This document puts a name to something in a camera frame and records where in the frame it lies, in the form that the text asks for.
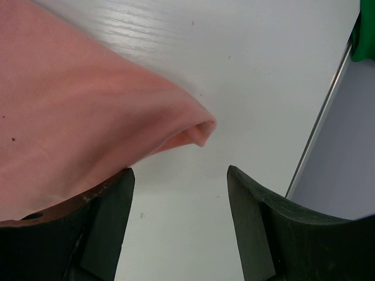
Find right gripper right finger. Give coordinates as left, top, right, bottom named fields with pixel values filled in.
left=227, top=166, right=374, bottom=280

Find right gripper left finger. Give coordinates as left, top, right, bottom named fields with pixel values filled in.
left=1, top=169, right=135, bottom=280

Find pink t-shirt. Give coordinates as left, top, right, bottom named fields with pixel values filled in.
left=1, top=1, right=216, bottom=221

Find green crumpled t-shirt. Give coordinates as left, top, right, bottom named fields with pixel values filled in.
left=351, top=0, right=375, bottom=62

